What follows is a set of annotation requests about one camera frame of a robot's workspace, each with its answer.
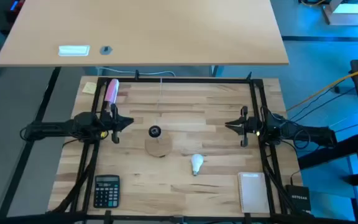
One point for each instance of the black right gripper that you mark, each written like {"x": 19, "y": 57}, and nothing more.
{"x": 252, "y": 126}

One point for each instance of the yellow sticky note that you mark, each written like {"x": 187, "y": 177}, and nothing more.
{"x": 89, "y": 88}

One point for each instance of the white wooden box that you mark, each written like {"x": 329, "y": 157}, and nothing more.
{"x": 345, "y": 14}

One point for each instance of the black calculator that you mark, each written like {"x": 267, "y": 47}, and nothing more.
{"x": 106, "y": 193}

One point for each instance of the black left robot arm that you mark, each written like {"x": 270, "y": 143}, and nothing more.
{"x": 48, "y": 128}

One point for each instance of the light wooden desk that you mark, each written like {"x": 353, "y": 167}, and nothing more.
{"x": 141, "y": 31}

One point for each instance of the grey round desk grommet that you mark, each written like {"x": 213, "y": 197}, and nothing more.
{"x": 106, "y": 50}

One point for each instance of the white lightbulb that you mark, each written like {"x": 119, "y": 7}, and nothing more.
{"x": 197, "y": 161}

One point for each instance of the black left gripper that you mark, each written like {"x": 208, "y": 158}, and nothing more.
{"x": 113, "y": 124}

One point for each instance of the black network switch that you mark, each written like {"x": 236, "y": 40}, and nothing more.
{"x": 298, "y": 199}

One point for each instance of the white spiral notebook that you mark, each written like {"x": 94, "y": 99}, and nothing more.
{"x": 253, "y": 193}

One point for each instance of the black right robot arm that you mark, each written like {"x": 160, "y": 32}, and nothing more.
{"x": 315, "y": 135}

